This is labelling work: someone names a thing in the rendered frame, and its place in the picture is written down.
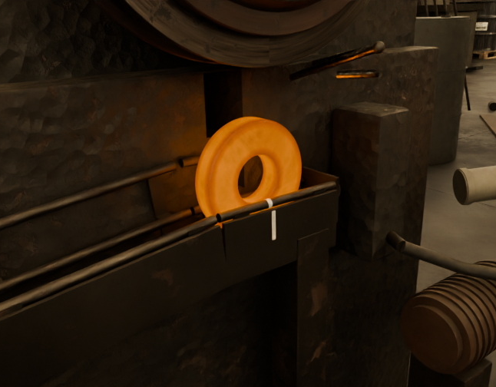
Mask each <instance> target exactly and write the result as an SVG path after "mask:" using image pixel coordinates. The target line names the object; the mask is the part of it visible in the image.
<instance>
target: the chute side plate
mask: <svg viewBox="0 0 496 387"><path fill-rule="evenodd" d="M337 192H338V190H330V191H326V192H324V193H320V194H317V195H314V196H311V197H307V198H303V199H301V200H296V201H293V202H291V203H286V204H283V205H280V206H278V207H273V208H270V209H268V210H263V211H260V212H257V213H253V214H250V215H247V216H244V217H240V218H237V219H234V220H230V221H227V222H224V223H222V230H223V238H222V233H221V228H220V225H216V226H214V227H211V228H209V229H206V230H204V231H202V232H199V233H197V234H194V235H193V236H189V237H188V238H185V239H183V240H180V241H178V242H176V243H173V244H171V245H169V246H166V247H164V248H162V249H160V250H157V251H155V252H152V253H150V254H147V255H146V256H142V257H141V258H139V259H136V260H134V261H131V262H129V263H126V264H124V265H123V266H119V267H118V268H115V269H113V270H110V271H108V272H106V273H103V274H101V275H99V276H96V277H94V278H92V279H89V280H87V281H84V282H83V283H79V284H78V285H76V286H73V287H71V288H68V289H66V290H63V291H61V292H59V293H56V294H54V295H52V296H49V297H47V298H45V299H42V300H40V301H38V302H36V303H33V304H31V305H29V306H26V307H24V308H22V309H19V310H17V311H15V312H13V313H10V314H8V315H6V316H3V317H1V318H0V387H32V386H34V385H37V384H38V383H40V382H43V381H44V380H46V379H49V378H51V377H52V376H54V375H57V374H58V373H59V372H62V371H64V370H66V369H68V368H70V367H72V366H74V365H76V364H78V363H79V362H82V361H84V360H86V359H88V358H90V357H92V356H94V355H96V354H98V353H99V352H101V351H103V350H105V349H107V348H109V347H111V346H113V345H115V344H117V343H119V342H121V341H123V340H125V339H127V338H129V337H131V336H133V335H135V334H136V333H138V332H140V331H142V330H144V329H146V328H148V327H150V326H152V325H154V324H156V323H158V322H160V321H162V320H164V319H166V318H168V317H170V316H172V315H173V314H175V313H178V312H179V311H181V310H183V309H186V308H187V307H189V306H192V305H193V304H195V303H198V302H199V301H201V300H203V299H206V298H207V297H209V296H211V295H213V294H214V293H217V292H219V291H221V290H222V289H225V288H227V287H228V286H232V285H234V284H236V283H239V282H242V281H244V280H248V279H249V278H252V277H255V276H258V275H260V274H262V273H265V272H268V271H270V270H274V269H275V268H278V267H280V266H284V265H286V264H288V263H291V262H293V261H296V260H297V240H298V239H300V238H302V237H306V236H308V235H311V234H313V233H317V232H319V231H322V230H325V229H329V248H330V247H332V246H335V245H336V214H337ZM274 210H275V211H276V239H275V240H272V211H274Z"/></svg>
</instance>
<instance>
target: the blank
mask: <svg viewBox="0 0 496 387"><path fill-rule="evenodd" d="M256 155H258V156H259V157H260V159H261V161H262V163H263V178H262V180H261V183H260V185H259V186H258V188H257V189H256V191H255V192H254V193H253V194H251V195H250V196H248V197H246V198H242V197H241V196H240V194H239V191H238V177H239V175H240V171H241V169H242V167H243V165H244V164H245V163H246V162H247V161H248V160H249V159H250V158H251V157H254V156H256ZM301 174H302V161H301V156H300V152H299V148H298V145H297V143H296V141H295V139H294V137H293V136H292V135H291V133H290V132H289V131H288V130H287V129H286V128H285V127H284V126H282V125H281V124H279V123H277V122H275V121H271V120H267V119H263V118H260V117H241V118H237V119H236V120H233V121H231V122H229V123H227V124H225V125H224V126H222V127H221V128H220V129H219V130H218V131H217V132H216V133H215V134H214V135H213V136H212V137H211V139H209V141H208V142H207V144H206V146H205V148H204V149H203V152H202V154H201V155H200V159H199V161H198V165H197V171H196V177H195V188H196V195H197V200H198V203H199V205H200V208H201V210H202V211H203V214H204V215H205V216H206V217H209V216H212V215H215V216H216V215H217V213H220V212H223V211H226V210H232V209H234V208H237V207H242V206H245V205H248V204H251V203H255V202H259V201H261V200H265V199H268V198H272V197H277V196H280V195H283V194H287V193H291V192H293V191H297V190H298V189H299V185H300V180H301Z"/></svg>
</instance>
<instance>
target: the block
mask: <svg viewBox="0 0 496 387"><path fill-rule="evenodd" d="M411 130H412V111H410V110H409V109H408V108H406V107H399V106H393V105H388V104H378V103H373V102H367V101H364V102H359V103H354V104H347V105H342V106H339V107H337V108H336V109H335V110H334V113H333V130H332V175H333V176H336V177H339V185H340V187H341V192H340V195H339V209H338V222H337V223H336V245H335V247H338V248H339V249H341V250H344V251H346V252H348V253H351V254H352V255H354V256H357V257H359V258H361V259H363V260H365V261H368V262H376V261H378V260H381V259H383V258H385V257H387V256H390V255H392V254H394V253H397V252H398V251H397V250H395V249H394V248H393V247H392V246H391V245H389V244H388V243H387V242H386V239H385V238H386V236H387V233H389V232H390V231H392V232H395V233H397V234H398V235H399V236H400V237H401V238H402V233H403V223H404V214H405V196H406V187H407V177H408V159H409V150H410V140H411Z"/></svg>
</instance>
